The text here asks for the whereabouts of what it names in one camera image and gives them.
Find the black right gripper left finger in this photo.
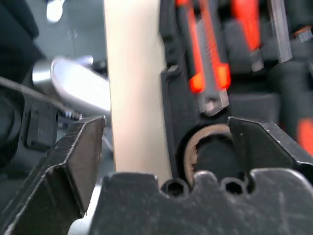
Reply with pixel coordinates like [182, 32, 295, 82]
[0, 115, 107, 235]

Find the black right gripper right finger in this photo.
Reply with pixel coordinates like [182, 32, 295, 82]
[226, 117, 313, 177]

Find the black electrical tape roll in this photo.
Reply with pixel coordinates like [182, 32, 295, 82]
[182, 124, 236, 187]

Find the black plastic tool case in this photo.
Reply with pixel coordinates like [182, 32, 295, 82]
[158, 0, 313, 189]

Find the orange black utility knife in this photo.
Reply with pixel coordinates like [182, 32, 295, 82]
[186, 0, 231, 117]

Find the silver robot body part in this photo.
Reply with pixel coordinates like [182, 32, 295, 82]
[31, 55, 111, 116]

